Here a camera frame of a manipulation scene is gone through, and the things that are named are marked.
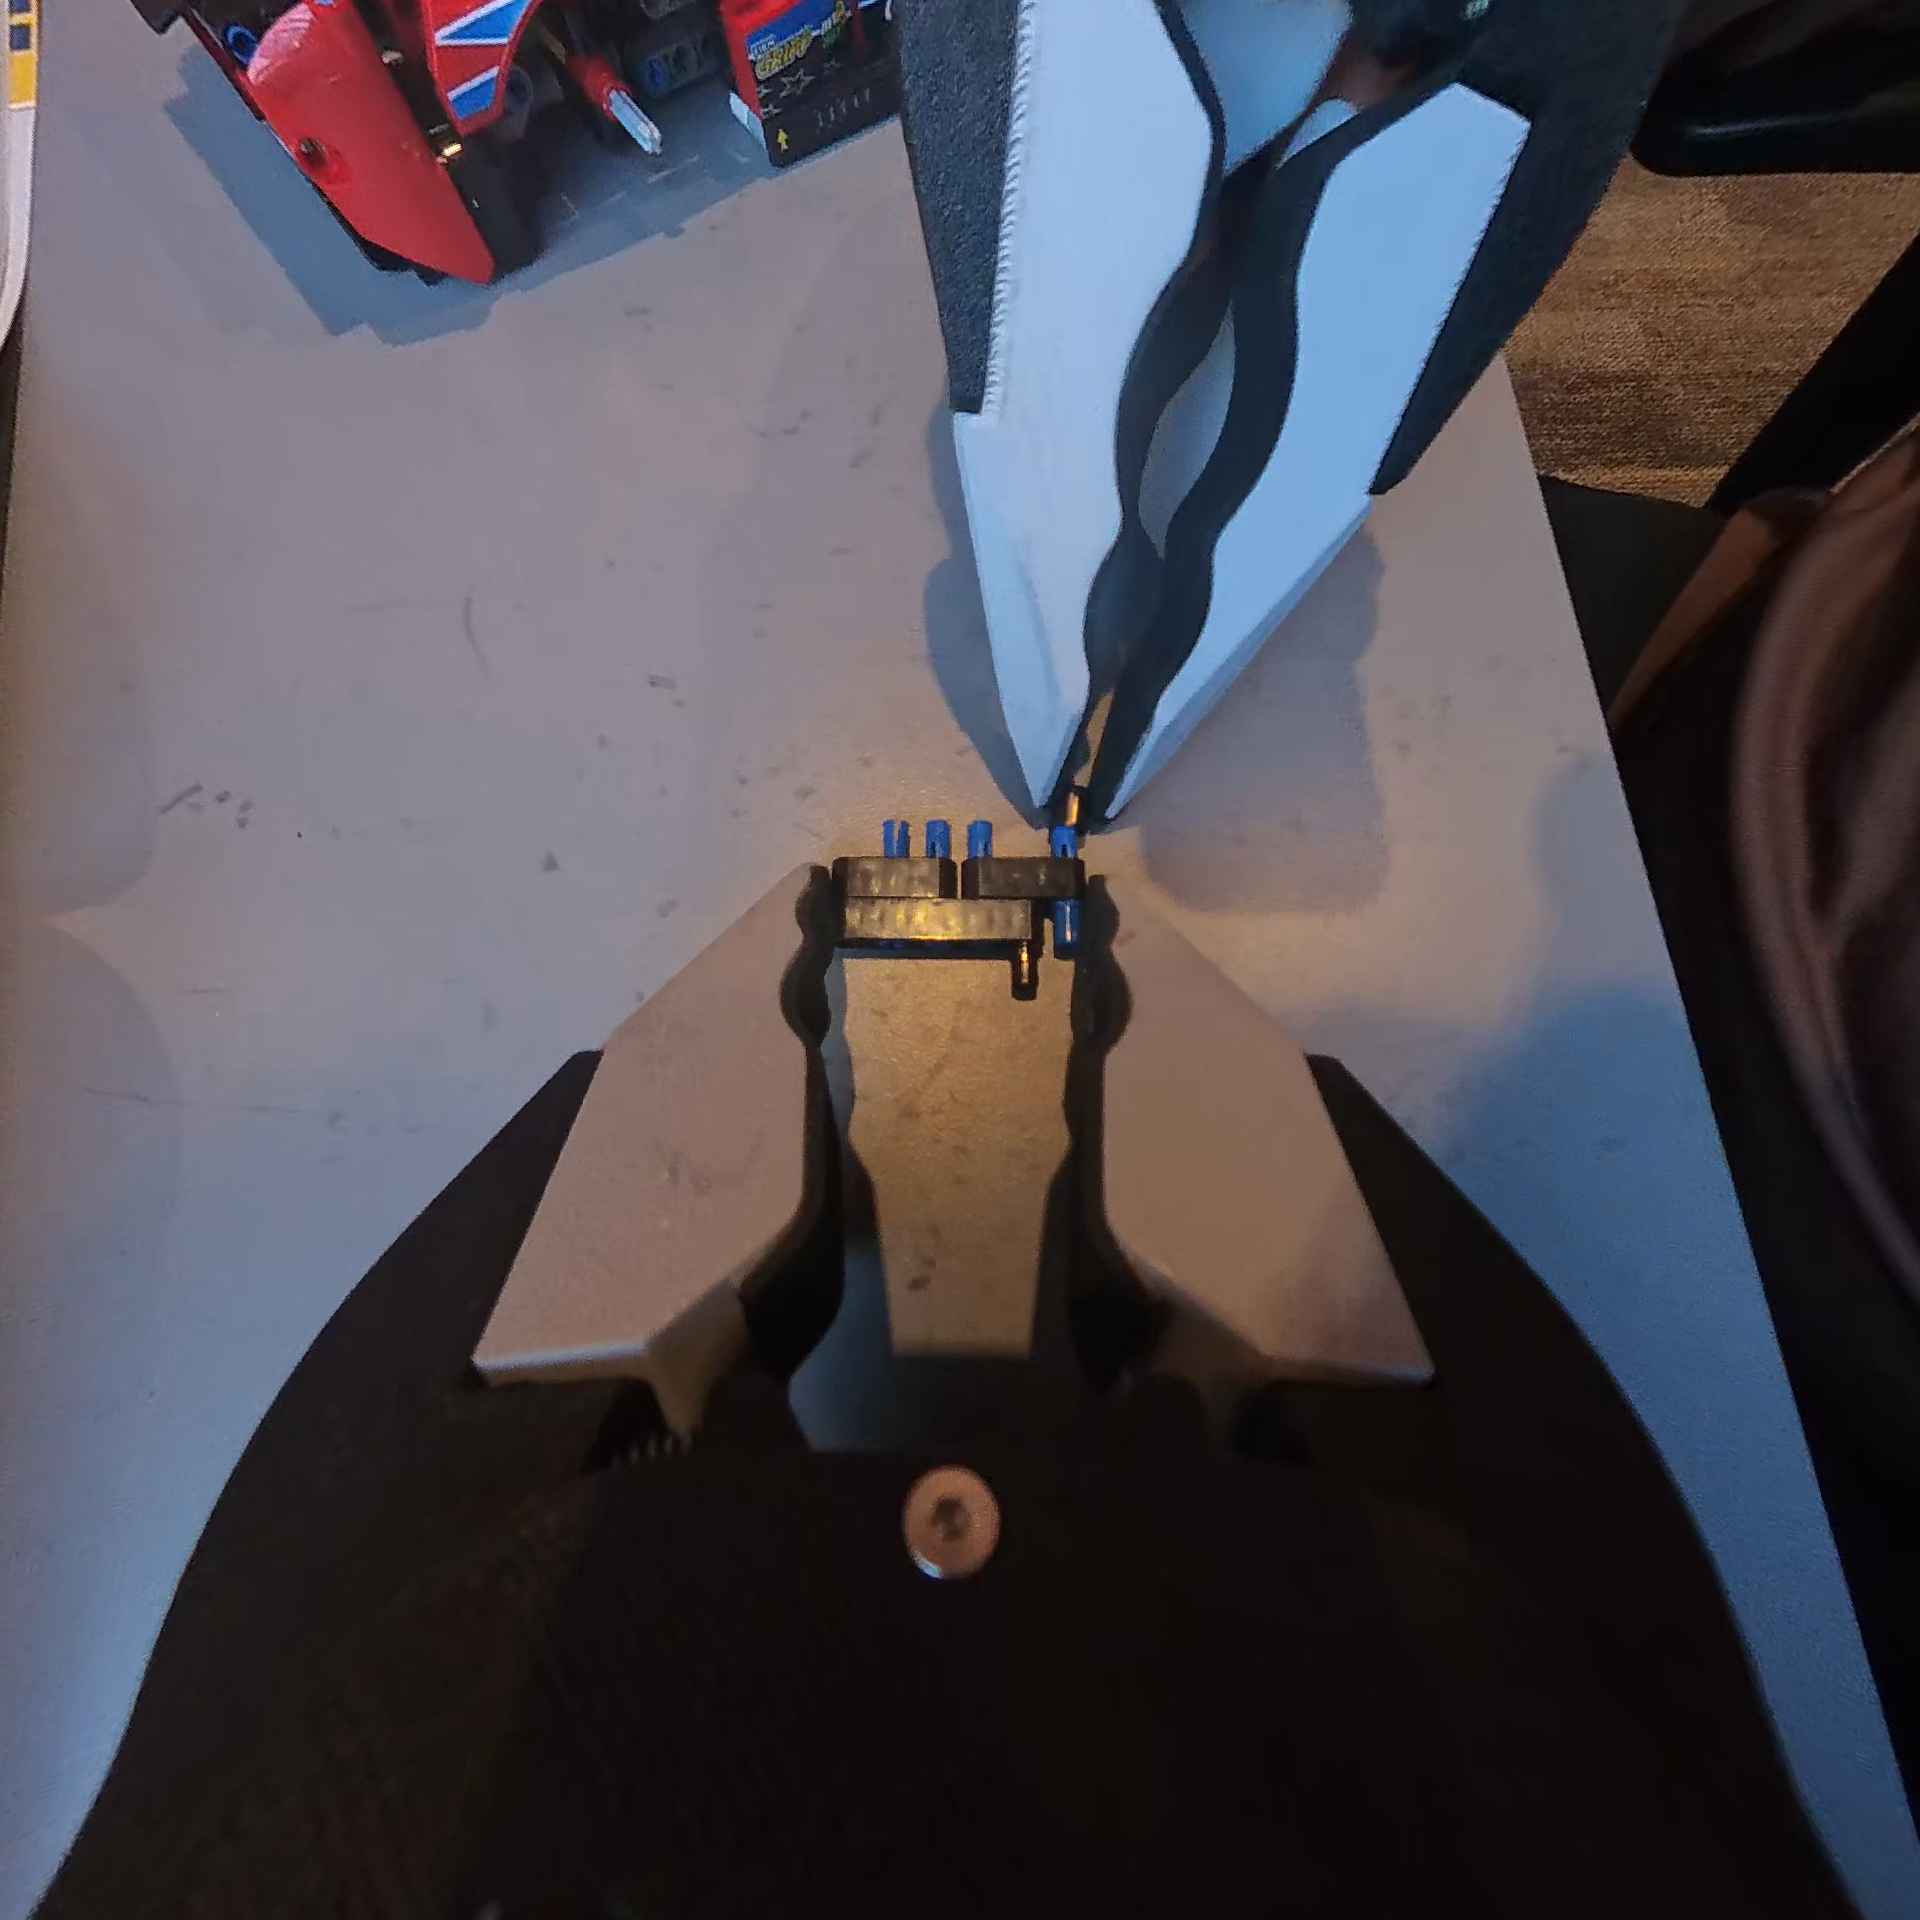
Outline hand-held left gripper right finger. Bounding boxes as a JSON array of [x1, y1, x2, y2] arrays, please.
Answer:
[[1050, 874, 1437, 1460]]

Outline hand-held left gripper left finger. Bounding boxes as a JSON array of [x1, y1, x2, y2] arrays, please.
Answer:
[[468, 867, 847, 1450]]

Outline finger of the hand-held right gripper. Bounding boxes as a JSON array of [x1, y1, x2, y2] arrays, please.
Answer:
[[951, 0, 1238, 828], [1079, 78, 1536, 829]]

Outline black beam assembly blue pins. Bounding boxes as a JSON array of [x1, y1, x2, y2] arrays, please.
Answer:
[[829, 815, 1086, 999]]

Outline red white blue toy car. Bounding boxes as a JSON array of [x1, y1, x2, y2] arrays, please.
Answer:
[[128, 0, 902, 289]]

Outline person's brown jacket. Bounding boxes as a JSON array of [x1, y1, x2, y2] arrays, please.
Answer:
[[1725, 435, 1920, 1353]]

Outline open instruction booklet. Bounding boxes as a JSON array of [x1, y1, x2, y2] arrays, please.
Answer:
[[0, 0, 42, 347]]

